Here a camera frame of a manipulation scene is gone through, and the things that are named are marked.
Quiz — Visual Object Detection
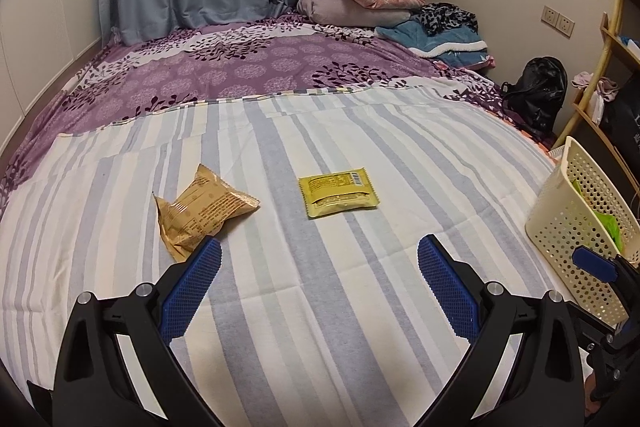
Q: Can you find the leopard print cloth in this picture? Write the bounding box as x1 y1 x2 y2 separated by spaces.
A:
412 3 478 36

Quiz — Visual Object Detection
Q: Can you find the yellow snack packet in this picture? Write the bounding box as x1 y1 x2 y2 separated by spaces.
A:
298 168 379 219

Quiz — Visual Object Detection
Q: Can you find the wooden shelf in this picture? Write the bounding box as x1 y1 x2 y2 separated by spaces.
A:
552 0 640 198

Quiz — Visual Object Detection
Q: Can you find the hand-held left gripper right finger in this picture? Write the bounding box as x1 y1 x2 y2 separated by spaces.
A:
416 234 586 427

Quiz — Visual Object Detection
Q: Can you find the blue fleece blanket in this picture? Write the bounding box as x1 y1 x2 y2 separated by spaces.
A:
375 19 496 68

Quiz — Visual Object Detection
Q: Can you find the gold snack packet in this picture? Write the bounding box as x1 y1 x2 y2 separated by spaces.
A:
152 163 261 264

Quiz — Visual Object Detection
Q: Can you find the large lime green snack bag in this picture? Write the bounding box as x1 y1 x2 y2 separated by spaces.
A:
592 211 626 254

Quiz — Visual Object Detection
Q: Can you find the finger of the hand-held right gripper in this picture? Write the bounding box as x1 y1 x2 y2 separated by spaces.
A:
567 299 636 353
571 245 640 308

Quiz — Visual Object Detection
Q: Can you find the black shopping bag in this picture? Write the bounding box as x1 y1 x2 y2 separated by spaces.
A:
600 74 640 142

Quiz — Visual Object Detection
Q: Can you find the beige wall socket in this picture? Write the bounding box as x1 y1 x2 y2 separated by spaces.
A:
541 5 576 38

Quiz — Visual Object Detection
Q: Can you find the striped bed sheet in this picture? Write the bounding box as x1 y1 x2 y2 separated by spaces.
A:
0 84 596 427

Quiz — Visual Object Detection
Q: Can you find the white wardrobe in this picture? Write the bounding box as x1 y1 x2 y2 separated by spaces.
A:
0 0 108 132

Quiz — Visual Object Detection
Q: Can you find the cream perforated plastic basket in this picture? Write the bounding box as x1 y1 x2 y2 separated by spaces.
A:
525 136 640 328

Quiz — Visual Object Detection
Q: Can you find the purple floral bedspread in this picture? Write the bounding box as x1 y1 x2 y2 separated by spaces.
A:
0 14 556 208

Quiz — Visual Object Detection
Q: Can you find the black handbag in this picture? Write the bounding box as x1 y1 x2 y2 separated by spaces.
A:
500 57 568 135

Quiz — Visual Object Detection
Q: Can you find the pink cloth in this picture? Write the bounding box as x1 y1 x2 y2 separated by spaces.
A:
571 72 618 102

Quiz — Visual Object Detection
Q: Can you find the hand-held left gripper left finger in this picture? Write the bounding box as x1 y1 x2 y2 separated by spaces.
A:
52 237 223 427

